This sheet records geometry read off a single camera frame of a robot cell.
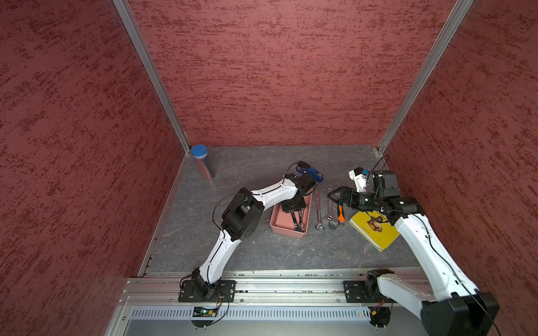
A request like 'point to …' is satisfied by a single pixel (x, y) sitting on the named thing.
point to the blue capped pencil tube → (199, 152)
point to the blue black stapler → (304, 167)
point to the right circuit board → (380, 316)
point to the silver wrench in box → (300, 218)
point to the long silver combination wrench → (319, 226)
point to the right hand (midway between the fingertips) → (334, 201)
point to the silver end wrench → (295, 225)
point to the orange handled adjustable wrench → (340, 215)
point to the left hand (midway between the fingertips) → (294, 212)
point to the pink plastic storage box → (282, 222)
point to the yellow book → (377, 230)
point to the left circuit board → (198, 311)
